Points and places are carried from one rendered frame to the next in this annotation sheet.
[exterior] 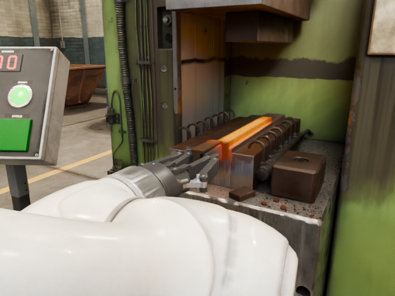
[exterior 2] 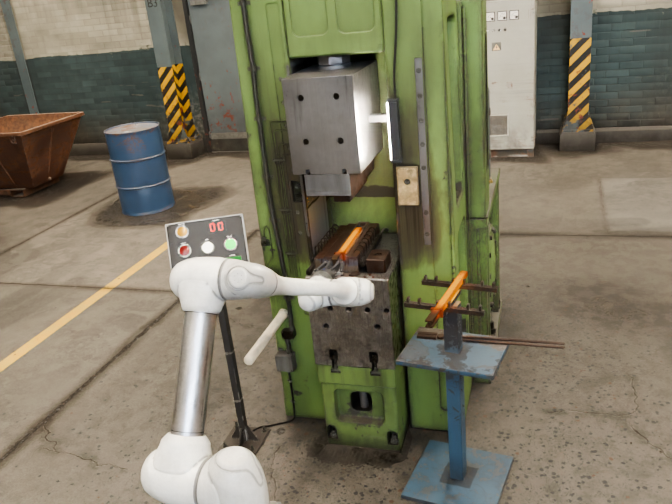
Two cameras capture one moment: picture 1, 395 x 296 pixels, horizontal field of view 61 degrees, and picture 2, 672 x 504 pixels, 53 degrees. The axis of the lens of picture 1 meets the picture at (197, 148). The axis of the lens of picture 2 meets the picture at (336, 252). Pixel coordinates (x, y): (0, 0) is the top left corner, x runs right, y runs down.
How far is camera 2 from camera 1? 229 cm
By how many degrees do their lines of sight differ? 11
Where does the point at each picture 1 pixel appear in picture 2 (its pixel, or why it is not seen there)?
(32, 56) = (230, 220)
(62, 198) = not seen: hidden behind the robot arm
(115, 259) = (344, 286)
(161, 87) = (297, 222)
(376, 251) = (420, 290)
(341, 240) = (405, 288)
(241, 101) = (339, 213)
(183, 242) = (351, 284)
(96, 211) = not seen: hidden behind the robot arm
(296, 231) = (379, 285)
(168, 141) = (304, 252)
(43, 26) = not seen: outside the picture
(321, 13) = (381, 160)
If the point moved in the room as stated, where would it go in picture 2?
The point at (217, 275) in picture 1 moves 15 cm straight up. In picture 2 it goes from (358, 289) to (354, 252)
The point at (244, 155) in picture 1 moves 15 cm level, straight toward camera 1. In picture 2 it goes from (353, 257) to (356, 270)
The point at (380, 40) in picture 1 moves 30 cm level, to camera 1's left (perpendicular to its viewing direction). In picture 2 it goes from (402, 199) to (334, 211)
